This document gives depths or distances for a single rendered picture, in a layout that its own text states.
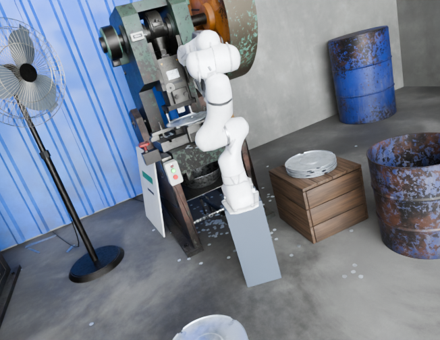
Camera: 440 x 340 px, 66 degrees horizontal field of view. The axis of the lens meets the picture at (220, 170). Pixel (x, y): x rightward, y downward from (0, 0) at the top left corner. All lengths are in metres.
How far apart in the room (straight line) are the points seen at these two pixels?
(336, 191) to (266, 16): 2.40
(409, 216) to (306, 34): 2.82
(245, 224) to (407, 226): 0.73
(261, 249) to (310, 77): 2.80
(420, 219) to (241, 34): 1.29
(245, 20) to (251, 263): 1.29
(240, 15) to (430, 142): 1.17
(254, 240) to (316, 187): 0.46
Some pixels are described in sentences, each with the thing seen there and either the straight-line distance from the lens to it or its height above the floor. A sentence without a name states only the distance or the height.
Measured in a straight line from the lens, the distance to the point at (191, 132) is 2.11.
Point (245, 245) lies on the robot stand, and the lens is 1.69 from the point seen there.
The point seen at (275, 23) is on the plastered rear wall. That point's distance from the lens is 3.95.
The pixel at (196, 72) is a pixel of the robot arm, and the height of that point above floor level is 1.08.
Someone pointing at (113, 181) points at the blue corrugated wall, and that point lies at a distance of 3.42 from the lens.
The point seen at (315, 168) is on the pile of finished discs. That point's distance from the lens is 1.94.
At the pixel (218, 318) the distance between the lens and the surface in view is 1.39.
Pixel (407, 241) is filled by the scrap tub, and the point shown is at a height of 0.09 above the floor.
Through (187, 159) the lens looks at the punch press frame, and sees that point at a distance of 2.07.
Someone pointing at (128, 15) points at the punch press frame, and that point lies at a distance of 2.11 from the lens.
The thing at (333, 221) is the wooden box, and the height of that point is 0.09.
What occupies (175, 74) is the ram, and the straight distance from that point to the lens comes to 2.17.
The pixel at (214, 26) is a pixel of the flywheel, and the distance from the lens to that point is 2.32.
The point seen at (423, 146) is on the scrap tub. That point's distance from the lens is 2.02.
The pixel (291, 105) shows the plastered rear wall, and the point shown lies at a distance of 4.04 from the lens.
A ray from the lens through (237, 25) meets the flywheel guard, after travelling 2.00.
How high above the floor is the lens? 1.15
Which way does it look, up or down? 20 degrees down
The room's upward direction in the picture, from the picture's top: 16 degrees counter-clockwise
